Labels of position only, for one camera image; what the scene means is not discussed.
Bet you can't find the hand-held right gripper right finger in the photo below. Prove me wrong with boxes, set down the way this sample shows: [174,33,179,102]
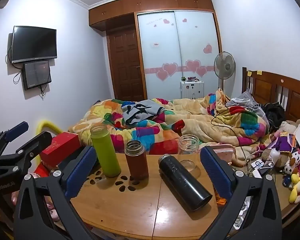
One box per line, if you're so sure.
[199,146,283,240]

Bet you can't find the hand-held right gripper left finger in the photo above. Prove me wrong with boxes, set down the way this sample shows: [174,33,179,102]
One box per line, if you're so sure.
[14,146,100,240]

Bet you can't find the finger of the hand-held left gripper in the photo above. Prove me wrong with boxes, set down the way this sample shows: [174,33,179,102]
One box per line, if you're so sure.
[0,121,29,156]
[0,131,53,173]

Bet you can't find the black insulated cup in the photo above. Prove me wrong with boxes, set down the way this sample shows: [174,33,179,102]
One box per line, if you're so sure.
[158,154,213,211]

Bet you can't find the green insulated cup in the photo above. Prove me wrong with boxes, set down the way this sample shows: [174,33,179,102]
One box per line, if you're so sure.
[90,124,122,178]

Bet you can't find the clear glass cup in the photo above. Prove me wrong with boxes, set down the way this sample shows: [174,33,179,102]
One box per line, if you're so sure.
[177,134,202,178]

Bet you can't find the brown insulated cup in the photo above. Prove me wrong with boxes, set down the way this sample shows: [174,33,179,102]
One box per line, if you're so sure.
[124,140,150,181]

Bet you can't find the yellow curved tube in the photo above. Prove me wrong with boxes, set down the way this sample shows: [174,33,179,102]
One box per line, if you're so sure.
[36,120,63,136]

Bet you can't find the red gift box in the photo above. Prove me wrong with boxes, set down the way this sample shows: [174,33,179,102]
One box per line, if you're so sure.
[40,132,82,167]

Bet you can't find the white charger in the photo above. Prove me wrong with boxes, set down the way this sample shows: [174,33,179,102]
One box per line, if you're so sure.
[251,158,266,171]

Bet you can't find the colourful patchwork blanket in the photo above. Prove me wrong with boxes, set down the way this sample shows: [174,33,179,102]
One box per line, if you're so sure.
[67,89,271,167]

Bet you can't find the white plastic bottle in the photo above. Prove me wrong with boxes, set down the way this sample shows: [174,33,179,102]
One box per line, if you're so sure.
[270,148,281,163]

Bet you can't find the purple doll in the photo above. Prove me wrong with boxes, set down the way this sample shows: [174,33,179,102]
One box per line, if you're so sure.
[272,131,294,153]

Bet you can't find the cow-print plush toy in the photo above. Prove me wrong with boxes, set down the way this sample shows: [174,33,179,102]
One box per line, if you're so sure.
[283,150,300,176]

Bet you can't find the grey striped pillow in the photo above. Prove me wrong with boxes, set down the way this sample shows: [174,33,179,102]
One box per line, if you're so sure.
[226,88,266,111]

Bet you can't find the black bag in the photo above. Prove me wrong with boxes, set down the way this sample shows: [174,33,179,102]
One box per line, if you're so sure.
[262,102,286,131]

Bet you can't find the yellow plush toy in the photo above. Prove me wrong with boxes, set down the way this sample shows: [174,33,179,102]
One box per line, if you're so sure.
[288,173,300,203]

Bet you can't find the grey and black garment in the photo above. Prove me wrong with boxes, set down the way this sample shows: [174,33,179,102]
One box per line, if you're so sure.
[121,99,167,126]

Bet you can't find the beige plush toy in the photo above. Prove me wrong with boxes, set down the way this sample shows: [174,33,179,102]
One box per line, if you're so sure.
[279,119,300,136]

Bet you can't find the white suitcase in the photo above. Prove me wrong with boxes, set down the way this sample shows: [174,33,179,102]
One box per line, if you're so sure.
[180,80,206,99]

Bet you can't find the wooden bed headboard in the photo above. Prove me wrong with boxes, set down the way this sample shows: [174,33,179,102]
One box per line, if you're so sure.
[241,67,300,130]

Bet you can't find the standing electric fan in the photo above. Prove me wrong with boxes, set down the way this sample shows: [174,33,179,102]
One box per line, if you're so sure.
[213,51,236,92]

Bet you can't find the brown wooden door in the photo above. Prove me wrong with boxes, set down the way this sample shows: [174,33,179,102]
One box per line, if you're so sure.
[106,27,145,102]

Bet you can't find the wooden wardrobe with sliding doors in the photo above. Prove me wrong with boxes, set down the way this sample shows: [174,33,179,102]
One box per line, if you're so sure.
[88,0,223,101]

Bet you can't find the black cable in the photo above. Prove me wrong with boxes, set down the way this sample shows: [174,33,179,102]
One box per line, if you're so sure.
[209,102,253,166]

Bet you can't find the small black wall monitor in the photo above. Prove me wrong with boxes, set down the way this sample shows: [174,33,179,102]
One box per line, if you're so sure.
[22,60,52,91]

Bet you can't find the wall-mounted black television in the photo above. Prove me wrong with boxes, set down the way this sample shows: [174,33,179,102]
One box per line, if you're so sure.
[11,25,58,64]

